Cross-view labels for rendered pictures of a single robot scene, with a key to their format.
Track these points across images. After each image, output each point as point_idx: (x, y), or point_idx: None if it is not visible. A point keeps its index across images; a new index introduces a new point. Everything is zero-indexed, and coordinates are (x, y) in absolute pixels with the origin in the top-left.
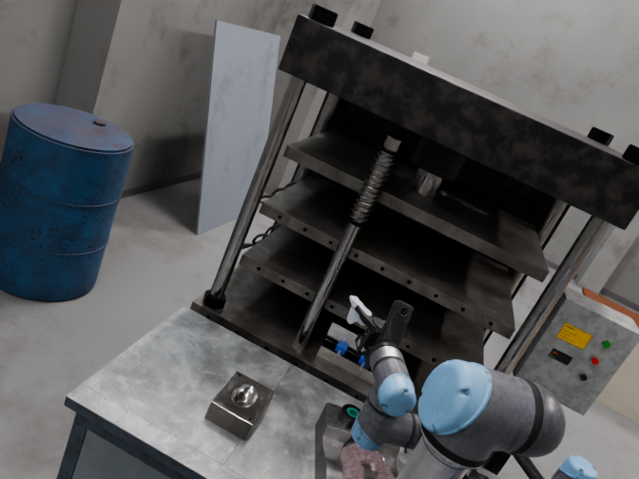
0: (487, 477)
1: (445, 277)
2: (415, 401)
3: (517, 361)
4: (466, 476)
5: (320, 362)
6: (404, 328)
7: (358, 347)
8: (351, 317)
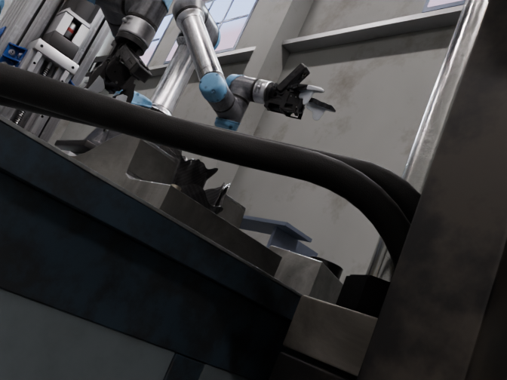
0: (195, 160)
1: None
2: (228, 76)
3: (461, 14)
4: (210, 206)
5: None
6: (289, 75)
7: (289, 114)
8: (316, 114)
